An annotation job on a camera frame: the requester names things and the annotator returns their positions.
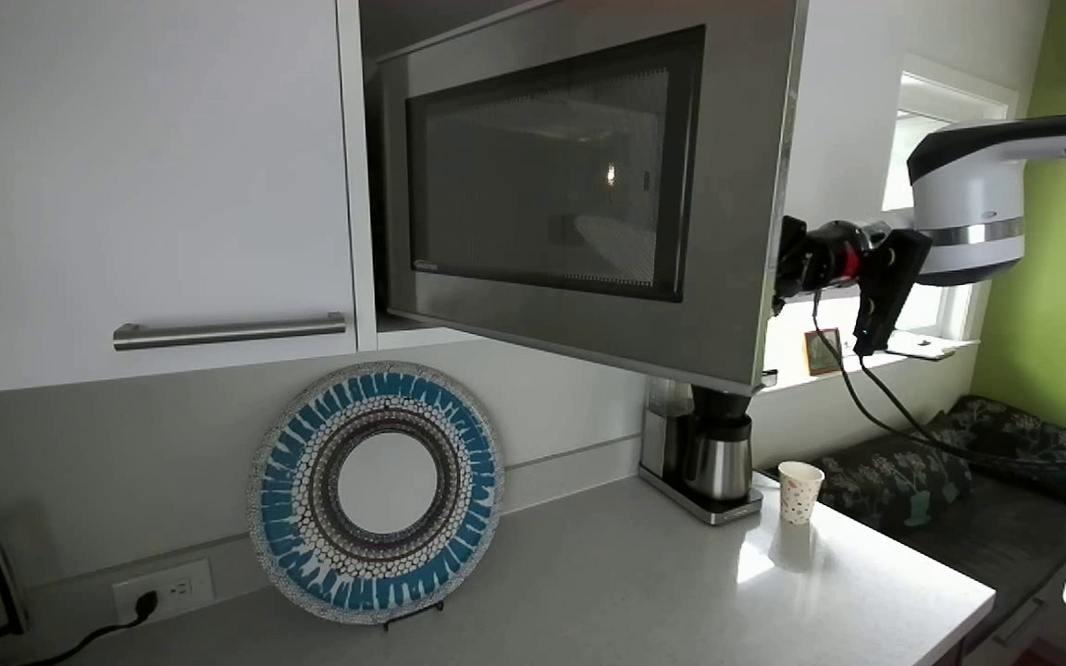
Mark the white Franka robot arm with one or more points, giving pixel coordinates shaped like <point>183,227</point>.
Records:
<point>963,222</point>

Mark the small framed picture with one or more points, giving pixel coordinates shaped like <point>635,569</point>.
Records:
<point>821,350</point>

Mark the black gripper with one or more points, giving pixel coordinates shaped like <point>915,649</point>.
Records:
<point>811,261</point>

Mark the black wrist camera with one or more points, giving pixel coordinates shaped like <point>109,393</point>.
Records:
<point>890,266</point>

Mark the blue patterned decorative plate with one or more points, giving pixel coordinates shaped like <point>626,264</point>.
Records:
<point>377,495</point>

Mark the white upper cabinet door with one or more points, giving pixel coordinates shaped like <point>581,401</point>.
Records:
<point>171,162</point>

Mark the dark floral bench cushion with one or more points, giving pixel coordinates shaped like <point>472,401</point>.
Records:
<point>901,483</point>

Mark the steel cabinet handle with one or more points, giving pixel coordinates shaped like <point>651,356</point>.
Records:
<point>190,333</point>

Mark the black steel coffee maker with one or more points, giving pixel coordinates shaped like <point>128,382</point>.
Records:
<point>700,458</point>

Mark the white paper cup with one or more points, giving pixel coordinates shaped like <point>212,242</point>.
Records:
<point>800,487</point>

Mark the white wall outlet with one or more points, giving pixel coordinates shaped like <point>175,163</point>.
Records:
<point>180,591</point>

